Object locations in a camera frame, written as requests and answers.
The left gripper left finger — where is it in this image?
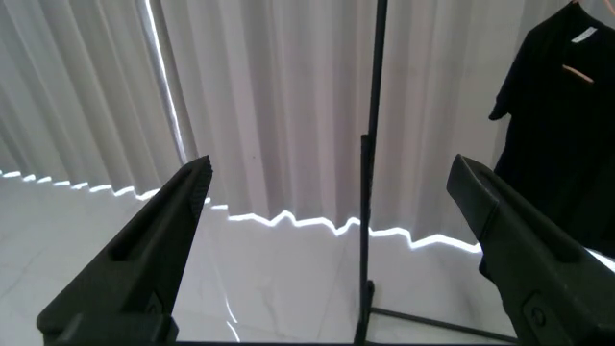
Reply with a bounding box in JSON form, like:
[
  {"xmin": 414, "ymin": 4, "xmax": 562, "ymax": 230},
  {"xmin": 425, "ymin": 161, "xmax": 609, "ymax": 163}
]
[{"xmin": 37, "ymin": 154, "xmax": 214, "ymax": 345}]

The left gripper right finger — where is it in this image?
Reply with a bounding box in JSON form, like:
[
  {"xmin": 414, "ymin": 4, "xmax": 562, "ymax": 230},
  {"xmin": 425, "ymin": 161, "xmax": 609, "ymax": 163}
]
[{"xmin": 446, "ymin": 153, "xmax": 615, "ymax": 346}]

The black t-shirt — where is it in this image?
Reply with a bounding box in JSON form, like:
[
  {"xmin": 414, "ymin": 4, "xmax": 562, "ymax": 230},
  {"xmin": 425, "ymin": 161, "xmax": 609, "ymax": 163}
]
[{"xmin": 487, "ymin": 0, "xmax": 615, "ymax": 260}]

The pink clothes hanger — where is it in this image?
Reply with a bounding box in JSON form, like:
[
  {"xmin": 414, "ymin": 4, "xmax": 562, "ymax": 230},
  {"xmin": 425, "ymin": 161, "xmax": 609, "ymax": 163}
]
[{"xmin": 560, "ymin": 0, "xmax": 615, "ymax": 86}]

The black clothes rack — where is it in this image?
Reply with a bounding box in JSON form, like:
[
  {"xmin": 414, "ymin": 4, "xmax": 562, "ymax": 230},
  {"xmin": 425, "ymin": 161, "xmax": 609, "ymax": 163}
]
[{"xmin": 353, "ymin": 0, "xmax": 521, "ymax": 345}]

